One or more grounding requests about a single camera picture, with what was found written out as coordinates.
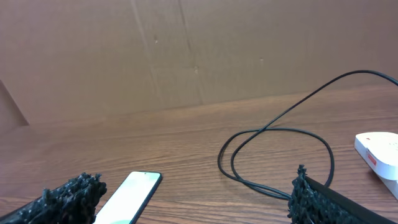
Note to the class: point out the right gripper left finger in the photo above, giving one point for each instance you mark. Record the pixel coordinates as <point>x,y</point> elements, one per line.
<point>71,203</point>

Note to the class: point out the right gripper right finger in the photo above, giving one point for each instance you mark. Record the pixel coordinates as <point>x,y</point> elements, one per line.
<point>314,203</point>

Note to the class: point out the blue Galaxy smartphone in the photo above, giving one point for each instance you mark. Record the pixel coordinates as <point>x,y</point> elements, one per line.
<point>130,199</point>

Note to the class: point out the white charger plug adapter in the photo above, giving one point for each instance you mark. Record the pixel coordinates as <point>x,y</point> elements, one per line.
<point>379,150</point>

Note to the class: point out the white power strip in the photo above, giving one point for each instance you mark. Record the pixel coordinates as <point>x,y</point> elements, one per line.
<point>392,185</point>

